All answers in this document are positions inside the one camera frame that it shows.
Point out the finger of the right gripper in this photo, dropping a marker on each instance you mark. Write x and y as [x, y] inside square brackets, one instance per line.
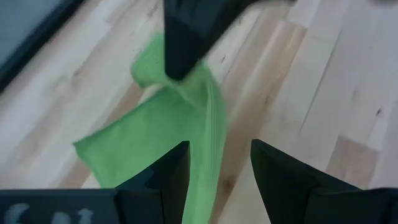
[183, 40]

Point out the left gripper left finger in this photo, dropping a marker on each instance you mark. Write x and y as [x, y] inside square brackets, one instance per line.
[93, 205]

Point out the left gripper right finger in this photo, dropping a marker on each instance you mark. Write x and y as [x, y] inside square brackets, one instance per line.
[295, 199]

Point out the black aluminium table frame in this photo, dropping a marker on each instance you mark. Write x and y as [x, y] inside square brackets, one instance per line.
[34, 40]

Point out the green microfiber towel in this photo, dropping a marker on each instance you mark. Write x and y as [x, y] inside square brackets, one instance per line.
[161, 130]

